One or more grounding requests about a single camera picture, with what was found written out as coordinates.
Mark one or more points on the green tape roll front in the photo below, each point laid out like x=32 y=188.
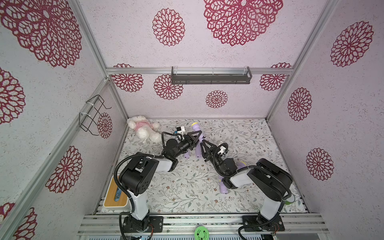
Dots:
x=201 y=233

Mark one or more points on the black wire wall rack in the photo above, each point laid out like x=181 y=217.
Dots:
x=96 y=121

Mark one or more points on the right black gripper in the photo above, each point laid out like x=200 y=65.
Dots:
x=212 y=151

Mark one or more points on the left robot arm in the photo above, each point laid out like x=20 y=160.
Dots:
x=134 y=174

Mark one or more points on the white plush teddy bear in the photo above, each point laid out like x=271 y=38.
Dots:
x=145 y=129

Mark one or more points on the purple flashlight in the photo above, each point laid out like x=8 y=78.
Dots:
x=196 y=127
x=223 y=188
x=198 y=152
x=187 y=155

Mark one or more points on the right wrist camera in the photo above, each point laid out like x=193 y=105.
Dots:
x=223 y=149

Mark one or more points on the purple flashlight near right arm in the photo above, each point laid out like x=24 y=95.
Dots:
x=241 y=165

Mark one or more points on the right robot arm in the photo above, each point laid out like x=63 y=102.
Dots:
x=273 y=181

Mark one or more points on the black wall shelf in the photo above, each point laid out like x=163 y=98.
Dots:
x=211 y=78

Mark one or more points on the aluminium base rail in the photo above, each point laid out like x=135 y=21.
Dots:
x=217 y=224

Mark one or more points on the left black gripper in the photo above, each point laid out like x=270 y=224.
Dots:
x=192 y=143

